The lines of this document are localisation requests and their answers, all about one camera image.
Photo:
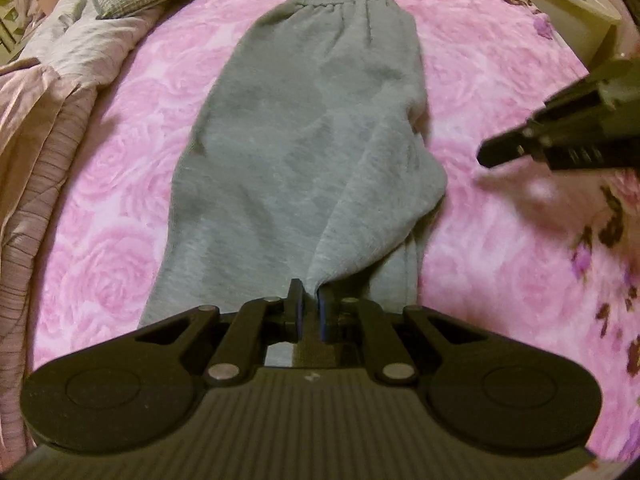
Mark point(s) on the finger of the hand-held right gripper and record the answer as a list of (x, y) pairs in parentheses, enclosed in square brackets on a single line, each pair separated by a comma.
[(570, 102), (505, 150)]

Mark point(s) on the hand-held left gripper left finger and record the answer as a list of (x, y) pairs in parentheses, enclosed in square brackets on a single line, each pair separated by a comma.
[(299, 310)]

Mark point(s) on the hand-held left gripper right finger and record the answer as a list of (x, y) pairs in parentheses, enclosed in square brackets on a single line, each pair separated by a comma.
[(326, 315)]

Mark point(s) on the grey sweat pants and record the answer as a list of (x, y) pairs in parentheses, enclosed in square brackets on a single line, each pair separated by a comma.
[(300, 135)]

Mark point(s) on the beige plastic bin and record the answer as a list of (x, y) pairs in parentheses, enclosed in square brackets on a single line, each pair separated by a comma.
[(560, 5)]

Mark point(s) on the pink floral bed sheet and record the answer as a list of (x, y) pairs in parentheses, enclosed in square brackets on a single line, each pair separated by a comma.
[(500, 260)]

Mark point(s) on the pale pink crumpled duvet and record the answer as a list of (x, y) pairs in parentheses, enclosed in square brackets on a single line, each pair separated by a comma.
[(55, 60)]

